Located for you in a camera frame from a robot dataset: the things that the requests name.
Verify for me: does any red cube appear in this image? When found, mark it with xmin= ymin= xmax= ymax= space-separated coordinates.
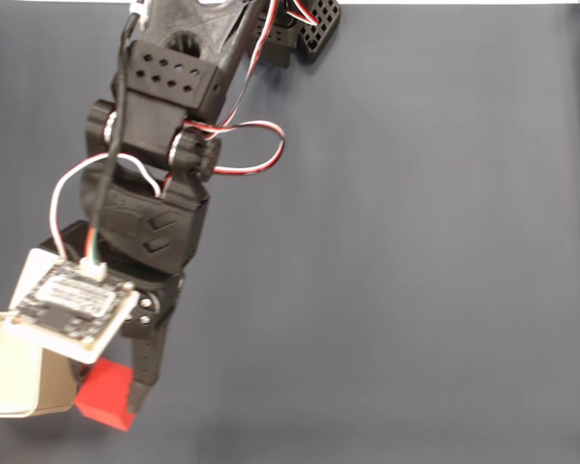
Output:
xmin=74 ymin=358 xmax=136 ymax=430

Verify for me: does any beige square box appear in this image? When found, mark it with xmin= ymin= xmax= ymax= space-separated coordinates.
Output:
xmin=0 ymin=311 xmax=78 ymax=418

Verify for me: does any white wrist camera board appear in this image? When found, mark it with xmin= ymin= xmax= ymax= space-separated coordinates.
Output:
xmin=4 ymin=248 xmax=139 ymax=363

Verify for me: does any black camera cable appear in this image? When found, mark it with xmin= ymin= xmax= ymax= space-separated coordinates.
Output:
xmin=84 ymin=9 xmax=142 ymax=279

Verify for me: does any red white black servo cable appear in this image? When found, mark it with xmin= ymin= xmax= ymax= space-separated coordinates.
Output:
xmin=183 ymin=0 xmax=286 ymax=177

